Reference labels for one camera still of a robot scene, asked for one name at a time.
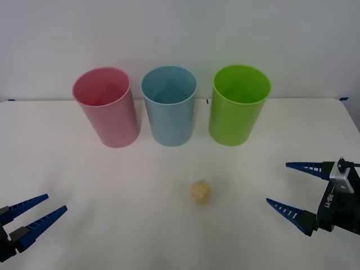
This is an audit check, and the pink plastic bin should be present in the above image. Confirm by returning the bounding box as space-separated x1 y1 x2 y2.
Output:
71 66 141 149

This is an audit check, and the green plastic bin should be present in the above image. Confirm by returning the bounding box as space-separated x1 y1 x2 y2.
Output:
208 64 273 147

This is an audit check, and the yellow ball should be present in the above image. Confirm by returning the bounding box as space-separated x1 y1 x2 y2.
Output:
189 180 213 205

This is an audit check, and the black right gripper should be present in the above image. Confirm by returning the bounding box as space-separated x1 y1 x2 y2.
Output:
265 160 360 237

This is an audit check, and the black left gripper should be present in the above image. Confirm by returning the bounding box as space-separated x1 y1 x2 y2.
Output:
0 193 69 261

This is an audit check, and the pale blue plastic bin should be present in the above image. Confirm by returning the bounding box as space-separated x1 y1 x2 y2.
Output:
141 65 199 147

